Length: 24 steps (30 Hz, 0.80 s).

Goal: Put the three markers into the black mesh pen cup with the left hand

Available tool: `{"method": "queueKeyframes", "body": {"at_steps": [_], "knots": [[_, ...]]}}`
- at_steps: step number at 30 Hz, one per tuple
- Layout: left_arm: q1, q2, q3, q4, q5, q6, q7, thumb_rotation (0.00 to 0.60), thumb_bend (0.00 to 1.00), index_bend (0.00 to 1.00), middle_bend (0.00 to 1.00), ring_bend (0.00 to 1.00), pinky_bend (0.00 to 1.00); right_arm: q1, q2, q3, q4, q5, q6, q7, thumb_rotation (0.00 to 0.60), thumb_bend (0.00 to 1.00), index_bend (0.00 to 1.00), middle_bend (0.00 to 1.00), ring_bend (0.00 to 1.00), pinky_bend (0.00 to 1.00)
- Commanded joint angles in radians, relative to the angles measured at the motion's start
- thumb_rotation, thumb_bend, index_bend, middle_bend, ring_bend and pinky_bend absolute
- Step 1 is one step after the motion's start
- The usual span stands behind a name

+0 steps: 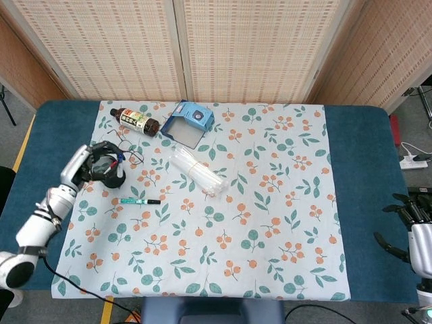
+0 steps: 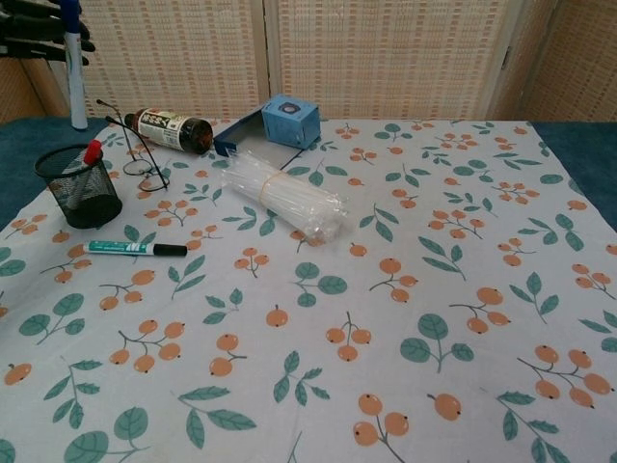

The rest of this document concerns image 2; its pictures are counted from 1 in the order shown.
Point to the black cap green label marker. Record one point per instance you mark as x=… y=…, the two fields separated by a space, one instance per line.
x=120 y=247

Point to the brown glass bottle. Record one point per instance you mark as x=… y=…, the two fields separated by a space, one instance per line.
x=159 y=126

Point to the bundle of clear straws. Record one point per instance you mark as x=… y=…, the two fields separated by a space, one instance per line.
x=284 y=193

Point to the red cap whiteboard marker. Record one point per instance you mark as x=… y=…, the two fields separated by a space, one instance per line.
x=92 y=152

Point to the fruit print tablecloth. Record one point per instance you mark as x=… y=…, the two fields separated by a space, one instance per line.
x=337 y=289

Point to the blue cap whiteboard marker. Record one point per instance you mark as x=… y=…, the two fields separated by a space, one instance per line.
x=74 y=82

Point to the thin black frame eyeglasses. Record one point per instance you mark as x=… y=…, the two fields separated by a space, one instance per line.
x=135 y=168

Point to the light blue cardboard box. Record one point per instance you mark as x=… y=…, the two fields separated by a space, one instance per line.
x=289 y=125

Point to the black mesh pen holder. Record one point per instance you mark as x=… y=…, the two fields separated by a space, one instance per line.
x=96 y=207

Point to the yellow rubber band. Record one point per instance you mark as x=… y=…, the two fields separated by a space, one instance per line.
x=266 y=184

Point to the woven folding screen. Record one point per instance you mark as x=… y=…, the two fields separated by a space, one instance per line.
x=169 y=58

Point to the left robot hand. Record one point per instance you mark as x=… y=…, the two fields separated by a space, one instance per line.
x=29 y=29

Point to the dark blue box tray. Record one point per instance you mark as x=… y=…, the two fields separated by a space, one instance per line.
x=226 y=140

